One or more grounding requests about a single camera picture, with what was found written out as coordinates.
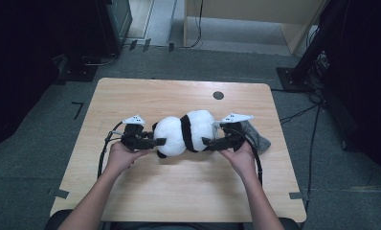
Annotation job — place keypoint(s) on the grey cloth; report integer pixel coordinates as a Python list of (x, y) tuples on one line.
[(258, 140)]

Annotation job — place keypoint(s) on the dark tape piece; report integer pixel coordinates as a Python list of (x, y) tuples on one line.
[(171, 47), (132, 45), (146, 44)]

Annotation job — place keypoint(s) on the dark cabinet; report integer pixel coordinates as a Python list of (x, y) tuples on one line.
[(121, 19)]

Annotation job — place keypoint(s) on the black slanted stand post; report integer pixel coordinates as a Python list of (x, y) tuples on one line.
[(316, 41)]

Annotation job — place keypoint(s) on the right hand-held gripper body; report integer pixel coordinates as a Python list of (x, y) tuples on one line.
[(236, 137)]

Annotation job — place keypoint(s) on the black square stand base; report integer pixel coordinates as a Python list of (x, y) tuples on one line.
[(289, 80)]

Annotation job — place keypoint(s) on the grey tape strip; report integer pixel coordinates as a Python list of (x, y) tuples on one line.
[(295, 195), (61, 193)]

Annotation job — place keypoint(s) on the dark round table grommet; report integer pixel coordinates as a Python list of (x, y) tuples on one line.
[(218, 95)]

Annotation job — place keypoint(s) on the black flat stand base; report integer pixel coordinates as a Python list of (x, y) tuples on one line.
[(80, 73)]

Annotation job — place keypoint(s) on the panda plush toy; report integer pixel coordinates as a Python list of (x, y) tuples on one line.
[(172, 137)]

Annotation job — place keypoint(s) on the black chair armrest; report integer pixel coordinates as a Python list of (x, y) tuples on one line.
[(54, 221), (287, 224)]

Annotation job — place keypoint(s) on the person's right hand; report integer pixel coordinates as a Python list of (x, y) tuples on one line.
[(244, 161)]

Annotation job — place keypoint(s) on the light wooden cabinet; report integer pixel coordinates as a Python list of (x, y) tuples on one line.
[(242, 8)]

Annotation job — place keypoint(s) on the person's left hand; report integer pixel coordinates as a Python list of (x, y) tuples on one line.
[(121, 158)]

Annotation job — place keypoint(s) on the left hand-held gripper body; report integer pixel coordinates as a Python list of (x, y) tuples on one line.
[(133, 139)]

